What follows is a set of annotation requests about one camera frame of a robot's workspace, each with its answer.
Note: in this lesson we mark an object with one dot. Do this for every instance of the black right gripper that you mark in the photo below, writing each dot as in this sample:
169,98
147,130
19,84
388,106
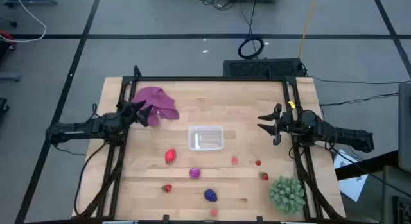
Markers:
285,123

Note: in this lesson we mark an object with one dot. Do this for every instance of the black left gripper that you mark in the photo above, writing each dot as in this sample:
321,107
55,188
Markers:
126,112

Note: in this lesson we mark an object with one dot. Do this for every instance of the purple cloth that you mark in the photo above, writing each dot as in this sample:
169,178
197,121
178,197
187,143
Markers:
157,99

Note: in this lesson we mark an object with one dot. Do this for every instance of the small red toy strawberry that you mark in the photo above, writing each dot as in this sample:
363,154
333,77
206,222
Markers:
258,162
167,188

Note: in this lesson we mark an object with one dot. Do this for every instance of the small pink toy fruit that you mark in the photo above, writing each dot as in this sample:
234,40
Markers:
234,160

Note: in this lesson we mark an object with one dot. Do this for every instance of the large red toy pepper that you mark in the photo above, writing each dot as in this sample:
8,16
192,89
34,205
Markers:
170,156

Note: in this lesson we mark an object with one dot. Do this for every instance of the red strawberry with green leaves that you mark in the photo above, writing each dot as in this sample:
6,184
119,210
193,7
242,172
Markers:
264,176

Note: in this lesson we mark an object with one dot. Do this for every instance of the purple white striped toy vegetable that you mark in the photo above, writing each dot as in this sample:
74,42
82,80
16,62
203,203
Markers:
195,173

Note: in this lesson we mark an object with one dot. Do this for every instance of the dark purple toy grapes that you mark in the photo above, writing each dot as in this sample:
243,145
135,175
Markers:
210,195

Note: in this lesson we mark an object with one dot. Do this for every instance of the pink toy ball fruit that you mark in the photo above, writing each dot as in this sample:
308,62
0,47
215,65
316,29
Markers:
214,212

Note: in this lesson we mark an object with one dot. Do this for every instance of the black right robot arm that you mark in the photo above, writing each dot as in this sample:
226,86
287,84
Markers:
350,137

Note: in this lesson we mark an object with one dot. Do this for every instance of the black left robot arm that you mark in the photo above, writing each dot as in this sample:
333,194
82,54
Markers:
77,129

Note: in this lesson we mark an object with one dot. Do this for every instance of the clear plastic tupperware container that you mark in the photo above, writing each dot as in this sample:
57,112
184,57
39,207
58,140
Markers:
205,138

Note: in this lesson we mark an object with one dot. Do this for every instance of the yellow tag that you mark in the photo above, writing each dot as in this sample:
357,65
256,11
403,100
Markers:
291,104

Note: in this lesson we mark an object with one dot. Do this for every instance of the black perforated computer case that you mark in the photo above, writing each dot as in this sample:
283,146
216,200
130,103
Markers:
260,68

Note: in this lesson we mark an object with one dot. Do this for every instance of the green artificial succulent plant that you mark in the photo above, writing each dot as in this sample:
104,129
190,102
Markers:
286,195

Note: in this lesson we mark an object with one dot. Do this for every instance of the white paper sheet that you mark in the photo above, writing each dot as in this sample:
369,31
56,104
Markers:
351,185

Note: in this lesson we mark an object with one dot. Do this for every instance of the black desk edge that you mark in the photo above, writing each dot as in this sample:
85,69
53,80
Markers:
366,166

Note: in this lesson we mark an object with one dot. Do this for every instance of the grey cabinet side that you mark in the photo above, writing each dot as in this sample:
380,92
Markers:
405,127

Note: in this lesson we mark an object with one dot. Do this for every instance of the grey table foot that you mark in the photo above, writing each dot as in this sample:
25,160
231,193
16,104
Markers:
9,77
32,1

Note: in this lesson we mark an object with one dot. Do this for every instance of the black floor object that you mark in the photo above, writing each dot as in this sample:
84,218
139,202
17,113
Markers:
3,105

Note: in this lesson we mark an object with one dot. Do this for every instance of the grey desk unit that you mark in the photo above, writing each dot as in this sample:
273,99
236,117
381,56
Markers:
396,185

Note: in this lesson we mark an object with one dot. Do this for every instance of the black chair caster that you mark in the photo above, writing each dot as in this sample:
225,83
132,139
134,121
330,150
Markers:
13,24

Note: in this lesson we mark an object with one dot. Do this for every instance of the black aluminium table frame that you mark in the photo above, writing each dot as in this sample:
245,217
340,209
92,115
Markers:
208,78

